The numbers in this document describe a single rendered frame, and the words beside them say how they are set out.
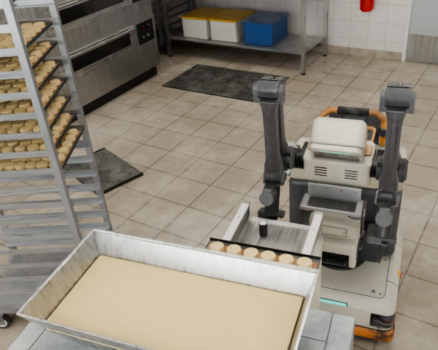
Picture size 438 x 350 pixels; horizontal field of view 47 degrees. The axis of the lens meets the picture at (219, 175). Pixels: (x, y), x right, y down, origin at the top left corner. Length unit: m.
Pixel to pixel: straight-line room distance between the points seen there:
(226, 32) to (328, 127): 4.13
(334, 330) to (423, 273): 1.96
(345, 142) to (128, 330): 1.21
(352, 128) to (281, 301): 1.06
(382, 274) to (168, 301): 1.66
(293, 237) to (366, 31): 4.37
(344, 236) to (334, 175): 0.33
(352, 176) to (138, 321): 1.27
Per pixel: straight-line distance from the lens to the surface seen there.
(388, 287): 2.58
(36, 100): 2.15
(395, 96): 1.70
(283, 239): 1.91
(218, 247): 1.77
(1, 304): 3.00
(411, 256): 3.19
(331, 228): 2.30
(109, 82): 5.35
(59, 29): 2.50
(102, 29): 5.22
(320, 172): 2.14
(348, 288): 2.54
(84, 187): 2.86
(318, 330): 1.17
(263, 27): 5.79
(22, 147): 2.37
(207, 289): 1.13
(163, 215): 3.52
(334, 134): 2.01
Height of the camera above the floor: 2.07
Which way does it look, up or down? 32 degrees down
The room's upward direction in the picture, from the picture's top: 5 degrees counter-clockwise
